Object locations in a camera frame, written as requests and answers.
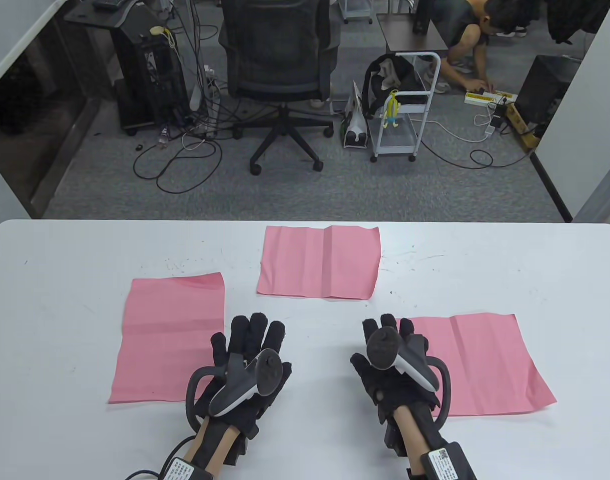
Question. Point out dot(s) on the person's left hand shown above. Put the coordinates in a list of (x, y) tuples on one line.
[(250, 335)]

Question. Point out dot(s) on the person's right hand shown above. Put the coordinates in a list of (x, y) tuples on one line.
[(369, 380)]

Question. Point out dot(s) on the grey hand controller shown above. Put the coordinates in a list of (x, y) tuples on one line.
[(235, 395), (414, 365)]

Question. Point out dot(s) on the pink cloth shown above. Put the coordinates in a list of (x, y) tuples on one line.
[(304, 265), (160, 340)]

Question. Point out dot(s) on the pink paper sheet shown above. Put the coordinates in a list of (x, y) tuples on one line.
[(484, 360)]

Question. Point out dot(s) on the person's left forearm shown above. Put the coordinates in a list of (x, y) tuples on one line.
[(210, 445)]

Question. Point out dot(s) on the white shopping bag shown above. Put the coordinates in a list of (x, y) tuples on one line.
[(354, 136)]

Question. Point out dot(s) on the white rolling cart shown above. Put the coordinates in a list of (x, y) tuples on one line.
[(395, 148)]

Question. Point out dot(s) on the yellow toy figure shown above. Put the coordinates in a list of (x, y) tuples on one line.
[(392, 114)]

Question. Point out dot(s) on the black computer tower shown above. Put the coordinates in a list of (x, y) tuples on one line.
[(157, 80)]

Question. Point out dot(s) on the black mesh office chair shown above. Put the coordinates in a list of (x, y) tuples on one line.
[(275, 50)]

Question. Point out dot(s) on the black power adapter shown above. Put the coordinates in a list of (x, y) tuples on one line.
[(497, 121)]

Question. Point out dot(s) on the white yellow power strip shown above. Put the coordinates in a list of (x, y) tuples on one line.
[(477, 100), (504, 95)]

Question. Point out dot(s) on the black bag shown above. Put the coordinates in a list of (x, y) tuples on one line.
[(407, 77)]

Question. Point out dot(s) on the cream round object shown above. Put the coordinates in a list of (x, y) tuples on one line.
[(157, 30)]

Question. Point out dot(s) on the brown side table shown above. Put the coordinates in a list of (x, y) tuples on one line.
[(399, 35)]

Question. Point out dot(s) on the small white cart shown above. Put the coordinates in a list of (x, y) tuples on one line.
[(357, 10)]

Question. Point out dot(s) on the black computer case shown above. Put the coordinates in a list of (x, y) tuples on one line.
[(544, 85)]

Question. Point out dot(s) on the black bottle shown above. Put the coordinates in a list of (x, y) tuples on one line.
[(421, 27)]

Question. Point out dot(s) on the black hanging garment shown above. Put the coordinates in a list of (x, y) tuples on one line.
[(574, 20)]

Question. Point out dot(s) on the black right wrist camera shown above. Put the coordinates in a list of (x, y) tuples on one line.
[(447, 462)]

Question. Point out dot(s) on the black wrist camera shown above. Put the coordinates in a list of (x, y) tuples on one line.
[(182, 470), (447, 462)]

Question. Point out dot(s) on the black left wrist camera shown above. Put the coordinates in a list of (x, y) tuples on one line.
[(182, 470)]

